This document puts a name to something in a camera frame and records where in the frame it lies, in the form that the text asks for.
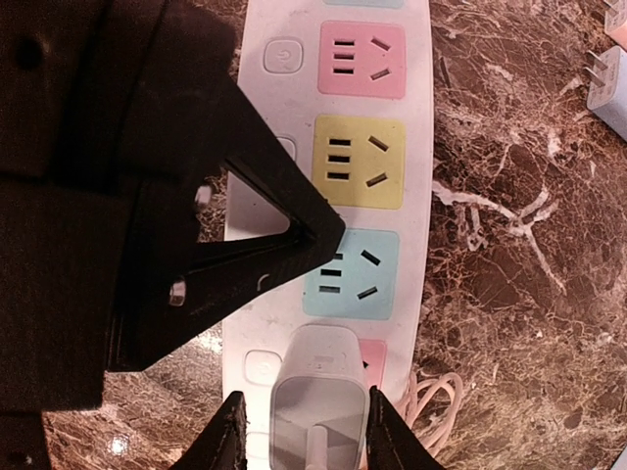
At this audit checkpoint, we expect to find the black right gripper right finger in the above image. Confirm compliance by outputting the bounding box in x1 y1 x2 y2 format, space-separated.
366 386 444 470

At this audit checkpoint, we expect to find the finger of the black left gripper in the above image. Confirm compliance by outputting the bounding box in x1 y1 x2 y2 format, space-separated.
107 82 345 371

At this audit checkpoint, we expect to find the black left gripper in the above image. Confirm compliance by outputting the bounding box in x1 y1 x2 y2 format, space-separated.
1 1 235 469

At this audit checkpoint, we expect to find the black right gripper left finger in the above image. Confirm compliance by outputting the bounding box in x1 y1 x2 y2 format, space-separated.
171 391 246 470

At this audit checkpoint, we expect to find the white charger with cable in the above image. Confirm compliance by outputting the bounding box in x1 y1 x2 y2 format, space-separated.
268 324 463 469

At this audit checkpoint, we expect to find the long white power strip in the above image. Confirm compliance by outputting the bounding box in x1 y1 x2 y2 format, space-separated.
222 1 434 469

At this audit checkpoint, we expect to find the blue charger block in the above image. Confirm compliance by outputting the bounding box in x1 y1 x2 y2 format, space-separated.
584 45 627 141

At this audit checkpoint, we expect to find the pink charger block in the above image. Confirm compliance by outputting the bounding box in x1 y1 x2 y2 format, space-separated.
603 0 627 50

